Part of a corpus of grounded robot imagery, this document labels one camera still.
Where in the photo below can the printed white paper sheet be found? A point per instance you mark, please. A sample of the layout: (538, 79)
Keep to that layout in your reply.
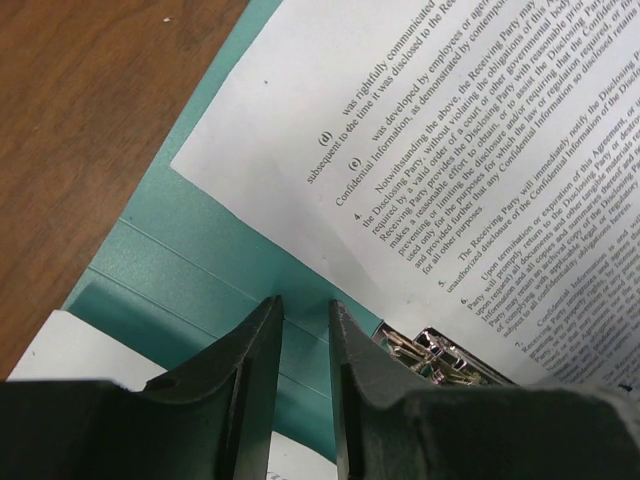
(68, 348)

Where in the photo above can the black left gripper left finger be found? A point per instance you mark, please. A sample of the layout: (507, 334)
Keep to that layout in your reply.
(209, 418)

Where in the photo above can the metal folder clip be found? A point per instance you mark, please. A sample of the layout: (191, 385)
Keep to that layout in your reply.
(437, 358)

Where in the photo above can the green file folder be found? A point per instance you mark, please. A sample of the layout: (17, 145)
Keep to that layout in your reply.
(178, 271)

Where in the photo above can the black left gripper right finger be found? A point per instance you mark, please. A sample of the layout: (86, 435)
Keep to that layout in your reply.
(392, 423)

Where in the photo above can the printed paper stack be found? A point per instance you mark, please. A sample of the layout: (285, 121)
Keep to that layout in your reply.
(467, 165)

